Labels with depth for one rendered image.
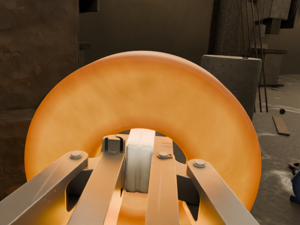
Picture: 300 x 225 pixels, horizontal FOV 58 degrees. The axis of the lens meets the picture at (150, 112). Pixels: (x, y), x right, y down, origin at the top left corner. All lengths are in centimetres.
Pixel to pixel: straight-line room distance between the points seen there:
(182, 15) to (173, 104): 805
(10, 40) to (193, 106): 35
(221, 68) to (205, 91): 246
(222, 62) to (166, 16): 537
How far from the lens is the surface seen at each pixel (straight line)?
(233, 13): 428
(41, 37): 46
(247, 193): 19
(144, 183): 16
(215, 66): 264
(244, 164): 18
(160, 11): 776
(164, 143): 17
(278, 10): 796
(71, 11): 48
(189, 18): 834
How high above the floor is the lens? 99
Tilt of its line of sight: 15 degrees down
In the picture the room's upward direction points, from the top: 4 degrees clockwise
